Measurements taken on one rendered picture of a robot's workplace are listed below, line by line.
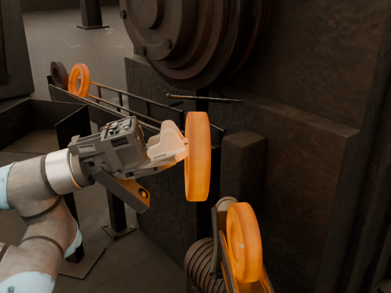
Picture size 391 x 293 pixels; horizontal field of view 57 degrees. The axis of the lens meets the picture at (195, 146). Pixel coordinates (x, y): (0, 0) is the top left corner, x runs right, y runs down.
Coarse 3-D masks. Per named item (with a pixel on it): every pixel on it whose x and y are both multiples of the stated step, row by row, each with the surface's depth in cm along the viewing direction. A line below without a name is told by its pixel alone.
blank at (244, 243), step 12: (240, 204) 72; (228, 216) 77; (240, 216) 68; (252, 216) 68; (228, 228) 78; (240, 228) 67; (252, 228) 66; (228, 240) 79; (240, 240) 68; (252, 240) 65; (240, 252) 68; (252, 252) 65; (240, 264) 69; (252, 264) 65; (240, 276) 69; (252, 276) 67
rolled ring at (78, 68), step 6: (78, 66) 177; (84, 66) 175; (72, 72) 182; (78, 72) 182; (84, 72) 172; (72, 78) 183; (84, 78) 172; (72, 84) 183; (84, 84) 172; (72, 90) 182; (84, 90) 173; (84, 96) 176
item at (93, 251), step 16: (0, 112) 131; (16, 112) 138; (32, 112) 147; (48, 112) 144; (64, 112) 142; (80, 112) 134; (0, 128) 132; (16, 128) 140; (32, 128) 148; (48, 128) 148; (64, 128) 126; (80, 128) 136; (0, 144) 132; (16, 144) 137; (32, 144) 136; (48, 144) 135; (64, 144) 127; (80, 256) 163; (96, 256) 165; (64, 272) 157; (80, 272) 157
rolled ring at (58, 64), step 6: (54, 66) 188; (60, 66) 184; (54, 72) 194; (60, 72) 183; (66, 72) 185; (54, 78) 196; (66, 78) 185; (54, 84) 197; (60, 84) 197; (66, 84) 186; (66, 90) 188
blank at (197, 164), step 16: (192, 112) 61; (192, 128) 57; (208, 128) 57; (192, 144) 56; (208, 144) 56; (192, 160) 55; (208, 160) 56; (192, 176) 56; (208, 176) 56; (192, 192) 58
